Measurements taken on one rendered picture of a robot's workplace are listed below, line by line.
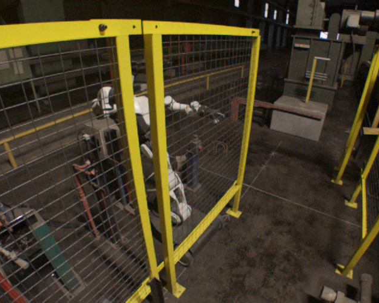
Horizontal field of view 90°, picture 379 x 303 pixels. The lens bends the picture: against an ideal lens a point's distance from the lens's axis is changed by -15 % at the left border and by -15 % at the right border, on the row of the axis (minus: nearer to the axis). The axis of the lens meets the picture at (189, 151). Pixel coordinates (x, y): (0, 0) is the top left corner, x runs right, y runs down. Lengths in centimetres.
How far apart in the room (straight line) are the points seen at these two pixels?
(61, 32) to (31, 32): 8
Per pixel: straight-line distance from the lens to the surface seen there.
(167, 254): 151
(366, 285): 218
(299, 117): 460
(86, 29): 75
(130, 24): 86
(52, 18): 978
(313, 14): 525
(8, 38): 66
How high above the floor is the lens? 180
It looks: 29 degrees down
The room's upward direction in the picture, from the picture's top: straight up
